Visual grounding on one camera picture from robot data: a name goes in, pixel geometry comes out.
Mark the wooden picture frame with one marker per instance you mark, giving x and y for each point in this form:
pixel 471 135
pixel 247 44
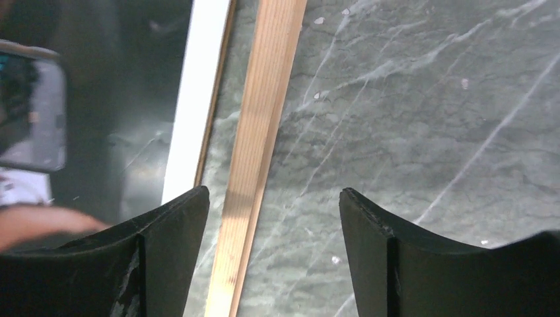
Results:
pixel 277 29

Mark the printed photo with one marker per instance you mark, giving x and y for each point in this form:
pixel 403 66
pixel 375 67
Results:
pixel 105 109

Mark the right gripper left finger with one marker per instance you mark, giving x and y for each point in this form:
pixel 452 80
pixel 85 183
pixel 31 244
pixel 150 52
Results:
pixel 140 267

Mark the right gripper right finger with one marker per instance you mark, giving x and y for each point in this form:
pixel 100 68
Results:
pixel 400 269

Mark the brown backing board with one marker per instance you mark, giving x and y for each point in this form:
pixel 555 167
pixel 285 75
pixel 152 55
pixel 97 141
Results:
pixel 216 87

